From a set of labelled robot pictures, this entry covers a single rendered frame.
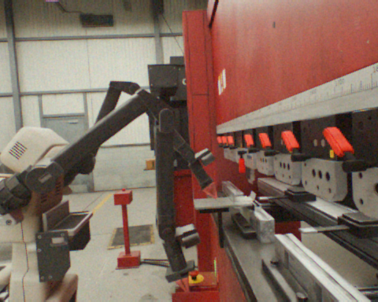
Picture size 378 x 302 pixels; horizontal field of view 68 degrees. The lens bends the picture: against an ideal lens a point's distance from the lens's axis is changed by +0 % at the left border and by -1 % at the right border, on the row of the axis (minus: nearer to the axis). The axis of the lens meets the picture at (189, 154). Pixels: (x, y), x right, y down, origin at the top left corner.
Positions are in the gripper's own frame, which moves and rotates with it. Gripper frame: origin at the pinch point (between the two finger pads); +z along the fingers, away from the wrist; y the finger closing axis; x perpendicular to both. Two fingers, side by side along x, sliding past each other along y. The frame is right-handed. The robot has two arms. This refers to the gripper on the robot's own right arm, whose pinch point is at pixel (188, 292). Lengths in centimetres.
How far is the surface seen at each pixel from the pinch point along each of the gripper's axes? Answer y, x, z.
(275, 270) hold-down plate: 29.8, -11.5, -4.1
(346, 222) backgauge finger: 57, -5, -8
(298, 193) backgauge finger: 56, 39, -10
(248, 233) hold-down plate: 27.1, 23.6, -4.1
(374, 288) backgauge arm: 54, -14, 8
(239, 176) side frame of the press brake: 39, 129, -12
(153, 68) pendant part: 3, 138, -117
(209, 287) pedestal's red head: 6.9, 4.5, 3.1
